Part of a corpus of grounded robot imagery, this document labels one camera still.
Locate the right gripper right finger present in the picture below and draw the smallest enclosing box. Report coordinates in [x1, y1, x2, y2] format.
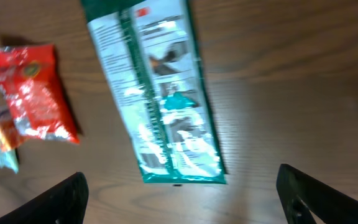
[276, 164, 358, 224]

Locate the orange red snack pouch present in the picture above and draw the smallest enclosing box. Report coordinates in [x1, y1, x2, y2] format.
[0, 44, 80, 144]

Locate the green snack packet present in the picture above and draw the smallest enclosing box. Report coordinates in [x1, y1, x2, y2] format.
[81, 0, 226, 184]

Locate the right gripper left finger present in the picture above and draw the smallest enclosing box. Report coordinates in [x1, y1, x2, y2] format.
[0, 172, 89, 224]

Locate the small orange juice box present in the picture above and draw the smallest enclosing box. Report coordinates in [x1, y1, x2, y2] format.
[0, 106, 27, 152]

